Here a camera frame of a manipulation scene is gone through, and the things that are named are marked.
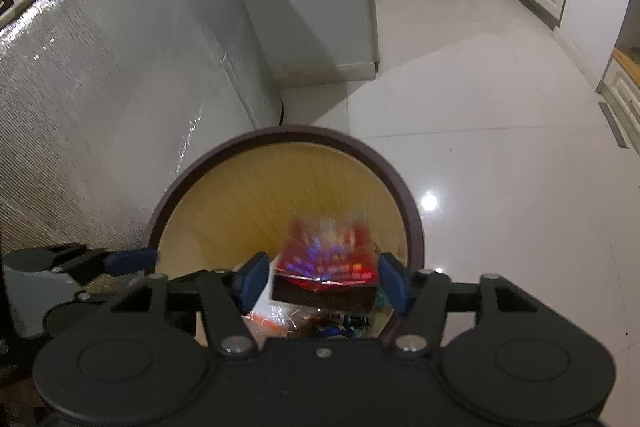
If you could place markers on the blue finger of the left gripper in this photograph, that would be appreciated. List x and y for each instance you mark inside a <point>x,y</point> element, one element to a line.
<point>128,262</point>

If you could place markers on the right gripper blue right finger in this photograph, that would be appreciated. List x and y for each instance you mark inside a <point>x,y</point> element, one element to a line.
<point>396,282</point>

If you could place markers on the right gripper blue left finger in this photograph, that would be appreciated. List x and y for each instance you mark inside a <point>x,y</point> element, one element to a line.
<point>249,281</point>

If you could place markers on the white plastic bag red print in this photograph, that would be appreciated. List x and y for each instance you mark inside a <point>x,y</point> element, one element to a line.
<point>275,319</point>

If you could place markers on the red cigarette box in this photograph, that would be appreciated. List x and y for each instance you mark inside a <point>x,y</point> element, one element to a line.
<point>328,264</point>

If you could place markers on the crushed blue Pepsi can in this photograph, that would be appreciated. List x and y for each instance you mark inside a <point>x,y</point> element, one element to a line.
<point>342,325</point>

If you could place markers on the yellow wastebasket brown rim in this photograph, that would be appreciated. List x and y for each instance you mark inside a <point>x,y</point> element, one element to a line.
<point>241,198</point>

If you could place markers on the silver insulation table side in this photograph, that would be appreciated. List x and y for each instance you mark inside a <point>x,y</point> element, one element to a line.
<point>104,103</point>

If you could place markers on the white low drawer bench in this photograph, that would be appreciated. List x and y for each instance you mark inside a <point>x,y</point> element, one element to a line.
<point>620,87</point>

